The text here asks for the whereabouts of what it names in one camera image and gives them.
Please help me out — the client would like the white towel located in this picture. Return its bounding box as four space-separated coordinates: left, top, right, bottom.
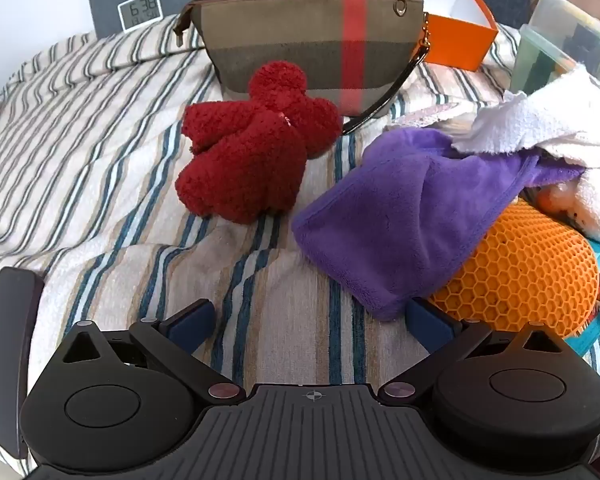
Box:
452 67 600 166

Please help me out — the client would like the white digital clock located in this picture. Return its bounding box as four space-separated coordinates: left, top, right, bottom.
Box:
117 0 163 33

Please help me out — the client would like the orange honeycomb silicone mat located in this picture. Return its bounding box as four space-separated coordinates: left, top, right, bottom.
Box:
427 197 598 338

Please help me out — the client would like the orange cardboard box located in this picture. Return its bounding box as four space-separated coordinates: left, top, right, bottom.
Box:
265 0 499 72

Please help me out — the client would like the clear plastic storage container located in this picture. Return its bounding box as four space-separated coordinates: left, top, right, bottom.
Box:
509 0 600 96

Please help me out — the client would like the striped blanket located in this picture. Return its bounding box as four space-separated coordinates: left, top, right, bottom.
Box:
0 15 600 461

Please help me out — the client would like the black flat object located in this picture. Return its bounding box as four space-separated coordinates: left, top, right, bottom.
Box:
0 267 46 461

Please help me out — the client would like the pale pink cloth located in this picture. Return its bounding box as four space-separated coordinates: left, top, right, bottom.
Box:
390 102 476 131

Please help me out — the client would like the purple fleece cloth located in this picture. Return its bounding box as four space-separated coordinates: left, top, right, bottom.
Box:
291 127 586 322

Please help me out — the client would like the red plush toy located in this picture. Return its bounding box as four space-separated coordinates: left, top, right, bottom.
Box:
175 60 342 225

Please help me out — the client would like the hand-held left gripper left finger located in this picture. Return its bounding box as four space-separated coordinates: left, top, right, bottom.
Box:
62 299 246 404

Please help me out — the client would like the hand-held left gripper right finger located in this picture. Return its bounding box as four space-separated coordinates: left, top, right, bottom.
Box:
377 297 568 406

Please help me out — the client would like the brown canvas bag red stripe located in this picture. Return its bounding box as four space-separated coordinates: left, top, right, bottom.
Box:
174 0 433 136

